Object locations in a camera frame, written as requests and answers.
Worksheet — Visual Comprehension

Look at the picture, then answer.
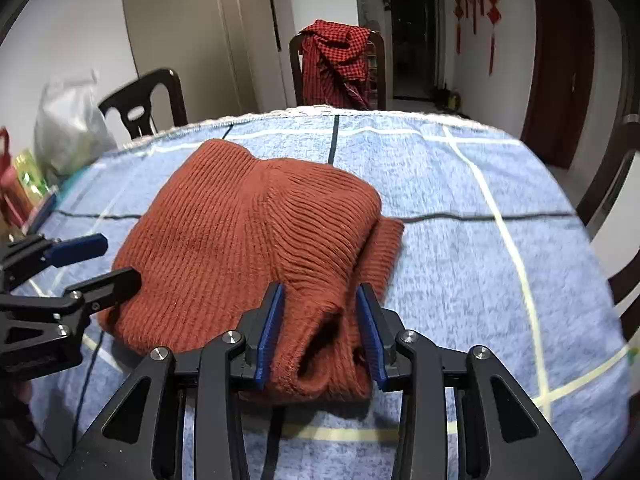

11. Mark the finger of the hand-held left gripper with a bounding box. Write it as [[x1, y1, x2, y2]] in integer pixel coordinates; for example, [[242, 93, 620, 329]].
[[0, 232, 108, 286], [0, 267, 143, 336]]

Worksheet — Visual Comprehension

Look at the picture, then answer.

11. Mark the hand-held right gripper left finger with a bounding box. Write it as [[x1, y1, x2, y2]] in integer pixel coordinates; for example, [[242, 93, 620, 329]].
[[57, 281, 287, 480]]

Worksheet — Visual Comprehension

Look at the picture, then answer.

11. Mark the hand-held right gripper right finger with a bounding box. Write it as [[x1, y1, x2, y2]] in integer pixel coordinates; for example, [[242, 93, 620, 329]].
[[356, 282, 583, 480]]

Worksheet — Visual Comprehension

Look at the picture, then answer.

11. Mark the rust ribbed knit sweater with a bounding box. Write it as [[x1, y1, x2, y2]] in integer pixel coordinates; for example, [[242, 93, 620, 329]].
[[97, 139, 406, 403]]

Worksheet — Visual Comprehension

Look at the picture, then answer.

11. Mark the green packet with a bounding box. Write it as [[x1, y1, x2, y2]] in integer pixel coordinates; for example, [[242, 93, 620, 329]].
[[14, 152, 51, 206]]

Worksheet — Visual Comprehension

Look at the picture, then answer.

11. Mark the red bottle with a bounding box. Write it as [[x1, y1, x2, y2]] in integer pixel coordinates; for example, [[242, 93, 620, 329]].
[[0, 127, 26, 231]]

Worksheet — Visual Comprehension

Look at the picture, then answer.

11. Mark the clear plastic bag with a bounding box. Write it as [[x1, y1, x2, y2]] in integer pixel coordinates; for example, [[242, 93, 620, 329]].
[[34, 70, 118, 186]]

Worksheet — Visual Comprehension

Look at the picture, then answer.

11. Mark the blue checked blanket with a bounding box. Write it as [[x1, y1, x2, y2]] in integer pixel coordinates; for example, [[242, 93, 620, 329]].
[[10, 105, 631, 480]]

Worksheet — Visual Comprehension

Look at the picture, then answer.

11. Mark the dark wooden chair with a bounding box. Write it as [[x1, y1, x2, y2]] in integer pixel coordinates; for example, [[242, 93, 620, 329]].
[[98, 67, 190, 141], [289, 20, 387, 111], [575, 115, 640, 321]]

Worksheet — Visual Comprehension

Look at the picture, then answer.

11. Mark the beige wardrobe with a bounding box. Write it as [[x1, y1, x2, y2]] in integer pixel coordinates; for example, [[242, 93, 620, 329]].
[[121, 0, 296, 126]]

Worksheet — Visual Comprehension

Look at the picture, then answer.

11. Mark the pile of shoes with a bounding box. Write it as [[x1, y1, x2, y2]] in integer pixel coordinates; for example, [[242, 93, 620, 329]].
[[432, 87, 462, 111]]

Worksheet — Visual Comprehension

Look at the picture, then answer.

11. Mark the red checked cloth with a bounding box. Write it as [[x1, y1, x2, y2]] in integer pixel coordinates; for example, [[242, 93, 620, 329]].
[[300, 20, 373, 110]]

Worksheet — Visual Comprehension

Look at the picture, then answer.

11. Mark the dark glass door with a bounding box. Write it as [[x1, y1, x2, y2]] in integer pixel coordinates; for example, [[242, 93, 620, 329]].
[[380, 0, 446, 101]]

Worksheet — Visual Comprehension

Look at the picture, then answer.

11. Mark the brown wooden door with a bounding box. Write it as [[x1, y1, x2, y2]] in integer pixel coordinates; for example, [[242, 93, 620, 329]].
[[520, 0, 596, 170]]

